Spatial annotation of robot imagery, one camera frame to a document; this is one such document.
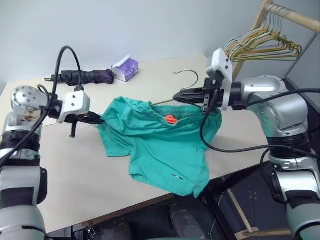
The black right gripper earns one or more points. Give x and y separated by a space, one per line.
212 87

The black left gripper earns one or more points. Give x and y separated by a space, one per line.
77 118

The green shorts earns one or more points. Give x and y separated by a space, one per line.
155 150

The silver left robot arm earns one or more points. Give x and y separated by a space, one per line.
22 180

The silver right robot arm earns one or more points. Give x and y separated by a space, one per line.
282 110

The black folded umbrella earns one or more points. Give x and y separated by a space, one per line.
95 76

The purple tissue pack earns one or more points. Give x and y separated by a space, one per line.
127 71

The dark rounded shape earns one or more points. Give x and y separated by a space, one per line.
186 222
120 231

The black floor platform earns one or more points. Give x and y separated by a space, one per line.
255 210

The wooden clothes rack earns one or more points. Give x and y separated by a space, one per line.
300 17

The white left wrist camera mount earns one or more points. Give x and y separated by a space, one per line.
75 102

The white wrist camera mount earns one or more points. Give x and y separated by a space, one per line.
75 102
221 62

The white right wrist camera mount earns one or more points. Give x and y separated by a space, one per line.
221 62

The wooden floor frame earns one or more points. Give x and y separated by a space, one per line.
240 212

